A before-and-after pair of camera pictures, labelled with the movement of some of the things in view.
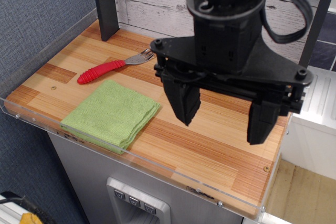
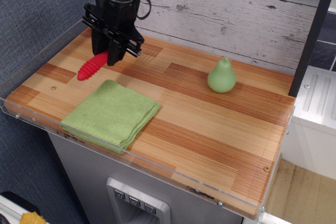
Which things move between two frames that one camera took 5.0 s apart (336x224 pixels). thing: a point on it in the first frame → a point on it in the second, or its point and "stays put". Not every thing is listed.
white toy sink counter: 310,139 stays put
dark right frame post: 318,21 stays put
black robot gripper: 228,54 → 117,17
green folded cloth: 112,116 stays put
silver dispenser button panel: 132,205 stays put
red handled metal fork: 94,73 → 93,64
